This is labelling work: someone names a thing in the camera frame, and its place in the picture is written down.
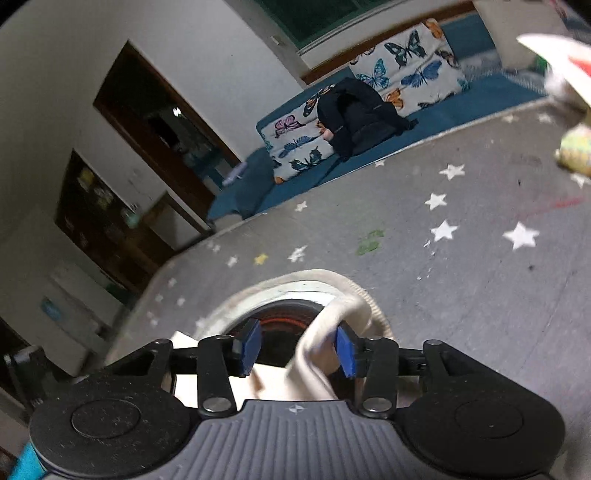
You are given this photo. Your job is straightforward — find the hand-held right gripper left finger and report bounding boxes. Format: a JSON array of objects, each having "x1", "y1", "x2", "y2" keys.
[{"x1": 110, "y1": 318, "x2": 262, "y2": 412}]

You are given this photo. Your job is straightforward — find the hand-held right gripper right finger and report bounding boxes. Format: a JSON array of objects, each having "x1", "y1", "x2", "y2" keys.
[{"x1": 335, "y1": 324, "x2": 462, "y2": 417}]

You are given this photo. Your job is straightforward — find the cream white garment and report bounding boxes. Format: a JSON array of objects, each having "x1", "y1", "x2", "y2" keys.
[{"x1": 172, "y1": 268, "x2": 393, "y2": 409}]

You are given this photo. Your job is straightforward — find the grey star-print blanket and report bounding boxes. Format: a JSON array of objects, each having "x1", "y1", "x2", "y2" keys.
[{"x1": 107, "y1": 95, "x2": 591, "y2": 480}]

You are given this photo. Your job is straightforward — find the white appliance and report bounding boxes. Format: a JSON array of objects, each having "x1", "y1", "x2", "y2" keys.
[{"x1": 36, "y1": 262, "x2": 122, "y2": 377}]

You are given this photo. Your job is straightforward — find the dark wooden shelf cabinet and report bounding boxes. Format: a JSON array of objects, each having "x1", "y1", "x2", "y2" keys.
[{"x1": 54, "y1": 148, "x2": 178, "y2": 296}]

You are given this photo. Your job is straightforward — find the butterfly-print pillow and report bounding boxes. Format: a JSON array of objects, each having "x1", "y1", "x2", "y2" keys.
[{"x1": 259, "y1": 84, "x2": 339, "y2": 184}]

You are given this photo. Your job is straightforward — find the black backpack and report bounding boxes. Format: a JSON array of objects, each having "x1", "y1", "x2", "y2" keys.
[{"x1": 316, "y1": 78, "x2": 420, "y2": 162}]

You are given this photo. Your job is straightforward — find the dark wooden door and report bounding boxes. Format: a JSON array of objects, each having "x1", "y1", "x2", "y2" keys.
[{"x1": 92, "y1": 41, "x2": 243, "y2": 204}]

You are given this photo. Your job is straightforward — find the yellow-green plush toy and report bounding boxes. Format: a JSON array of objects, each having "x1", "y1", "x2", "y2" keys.
[{"x1": 554, "y1": 124, "x2": 591, "y2": 177}]

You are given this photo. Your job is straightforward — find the dark window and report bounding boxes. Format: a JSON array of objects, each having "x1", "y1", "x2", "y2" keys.
[{"x1": 252, "y1": 0, "x2": 398, "y2": 44}]

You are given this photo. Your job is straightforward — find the white and red cloth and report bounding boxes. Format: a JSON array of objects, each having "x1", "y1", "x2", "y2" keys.
[{"x1": 516, "y1": 31, "x2": 591, "y2": 114}]

